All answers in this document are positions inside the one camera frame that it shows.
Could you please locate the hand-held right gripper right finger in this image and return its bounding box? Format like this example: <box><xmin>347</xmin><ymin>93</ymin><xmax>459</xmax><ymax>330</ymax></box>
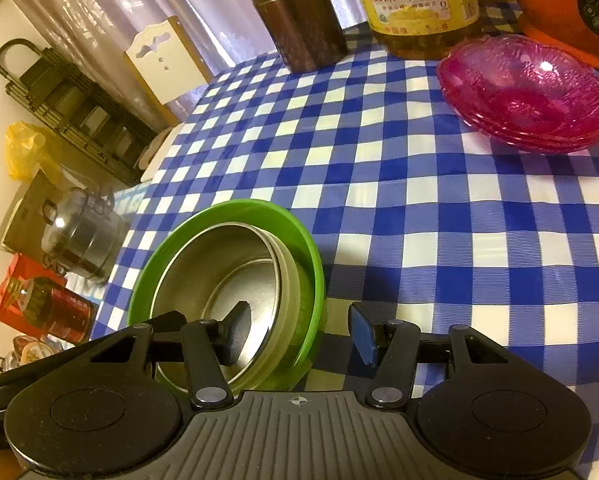
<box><xmin>348</xmin><ymin>302</ymin><xmax>511</xmax><ymax>407</ymax></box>

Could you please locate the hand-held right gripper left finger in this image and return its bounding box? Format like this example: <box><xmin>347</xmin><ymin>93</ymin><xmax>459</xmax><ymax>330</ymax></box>
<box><xmin>86</xmin><ymin>301</ymin><xmax>253</xmax><ymax>407</ymax></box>

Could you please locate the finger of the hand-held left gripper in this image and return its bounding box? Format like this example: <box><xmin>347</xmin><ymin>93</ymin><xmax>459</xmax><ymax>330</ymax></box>
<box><xmin>0</xmin><ymin>311</ymin><xmax>187</xmax><ymax>411</ymax></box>

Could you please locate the steel bowl with pale rim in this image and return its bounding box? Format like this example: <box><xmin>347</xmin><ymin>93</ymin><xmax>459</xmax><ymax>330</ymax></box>
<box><xmin>152</xmin><ymin>223</ymin><xmax>311</xmax><ymax>391</ymax></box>

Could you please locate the green plastic bowl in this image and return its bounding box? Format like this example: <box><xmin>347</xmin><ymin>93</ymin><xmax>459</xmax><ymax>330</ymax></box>
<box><xmin>127</xmin><ymin>199</ymin><xmax>327</xmax><ymax>394</ymax></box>

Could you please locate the clear pink flower-pattern plate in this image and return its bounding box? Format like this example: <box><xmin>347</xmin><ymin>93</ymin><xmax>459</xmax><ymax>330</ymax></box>
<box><xmin>437</xmin><ymin>34</ymin><xmax>599</xmax><ymax>137</ymax></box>

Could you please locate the blue checkered tablecloth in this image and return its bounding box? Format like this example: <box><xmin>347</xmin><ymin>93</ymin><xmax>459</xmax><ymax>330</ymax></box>
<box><xmin>88</xmin><ymin>2</ymin><xmax>599</xmax><ymax>480</ymax></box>

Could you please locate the steel pot with glass lid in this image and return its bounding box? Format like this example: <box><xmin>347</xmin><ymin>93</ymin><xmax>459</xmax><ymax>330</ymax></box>
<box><xmin>40</xmin><ymin>186</ymin><xmax>131</xmax><ymax>282</ymax></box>

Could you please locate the yellow plastic bag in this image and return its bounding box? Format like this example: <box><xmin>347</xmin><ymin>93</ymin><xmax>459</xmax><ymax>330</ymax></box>
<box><xmin>4</xmin><ymin>122</ymin><xmax>72</xmax><ymax>187</ymax></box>

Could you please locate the dark metal rack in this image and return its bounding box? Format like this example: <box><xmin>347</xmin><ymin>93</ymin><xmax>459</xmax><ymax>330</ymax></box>
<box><xmin>0</xmin><ymin>38</ymin><xmax>158</xmax><ymax>187</ymax></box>

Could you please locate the white wooden chair back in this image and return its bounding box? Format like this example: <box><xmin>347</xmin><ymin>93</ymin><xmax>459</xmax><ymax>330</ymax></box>
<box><xmin>124</xmin><ymin>16</ymin><xmax>213</xmax><ymax>127</ymax></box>

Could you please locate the brown metal canister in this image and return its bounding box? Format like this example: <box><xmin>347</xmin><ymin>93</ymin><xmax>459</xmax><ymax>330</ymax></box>
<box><xmin>240</xmin><ymin>0</ymin><xmax>349</xmax><ymax>74</ymax></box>

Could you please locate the large cooking oil bottle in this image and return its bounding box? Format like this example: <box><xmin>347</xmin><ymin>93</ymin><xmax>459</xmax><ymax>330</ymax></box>
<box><xmin>347</xmin><ymin>0</ymin><xmax>482</xmax><ymax>60</ymax></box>

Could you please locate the translucent white curtain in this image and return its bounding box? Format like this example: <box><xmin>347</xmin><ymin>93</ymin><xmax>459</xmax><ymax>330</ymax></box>
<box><xmin>0</xmin><ymin>0</ymin><xmax>350</xmax><ymax>133</ymax></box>

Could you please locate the orange electric cooker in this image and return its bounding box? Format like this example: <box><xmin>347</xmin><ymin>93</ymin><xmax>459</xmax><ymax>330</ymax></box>
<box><xmin>507</xmin><ymin>0</ymin><xmax>599</xmax><ymax>73</ymax></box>

